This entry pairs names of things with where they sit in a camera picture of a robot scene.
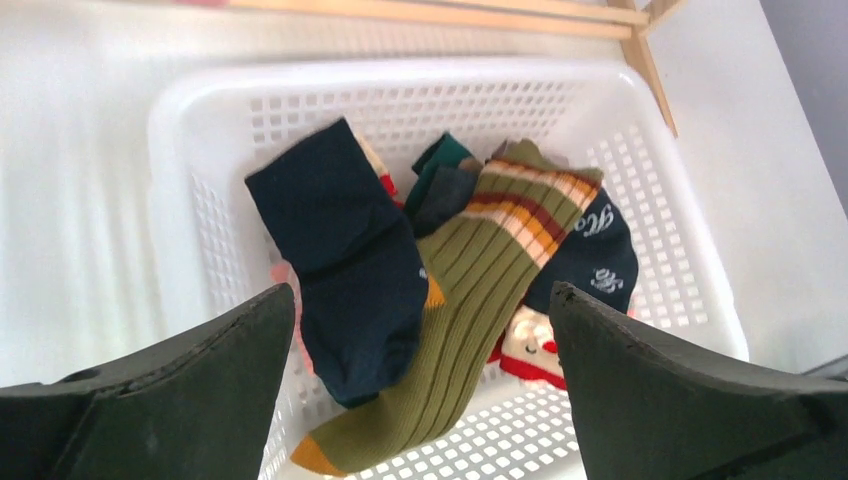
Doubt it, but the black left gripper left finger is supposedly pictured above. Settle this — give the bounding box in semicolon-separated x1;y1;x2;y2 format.
1;284;295;479

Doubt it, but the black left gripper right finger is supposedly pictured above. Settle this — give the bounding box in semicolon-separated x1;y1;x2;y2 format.
549;282;847;479

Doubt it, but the navy sock white lettering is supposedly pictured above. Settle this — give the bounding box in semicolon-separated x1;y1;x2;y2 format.
486;188;641;392

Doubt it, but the navy sock striped cuff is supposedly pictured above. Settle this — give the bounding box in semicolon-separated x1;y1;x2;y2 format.
245;119;428;408

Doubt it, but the olive sock orange heel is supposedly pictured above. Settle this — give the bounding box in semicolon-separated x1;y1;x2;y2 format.
290;140;604;477

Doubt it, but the dark teal sock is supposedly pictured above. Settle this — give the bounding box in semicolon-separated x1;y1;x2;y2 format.
404;132;472;218

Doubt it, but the navy blue sock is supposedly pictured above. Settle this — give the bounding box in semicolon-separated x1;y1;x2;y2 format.
412;167;479;239

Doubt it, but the white plastic basket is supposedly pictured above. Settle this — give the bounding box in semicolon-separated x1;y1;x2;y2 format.
146;56;751;480

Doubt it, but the wooden hanging rack frame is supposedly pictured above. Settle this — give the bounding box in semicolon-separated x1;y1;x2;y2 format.
224;0;685;135

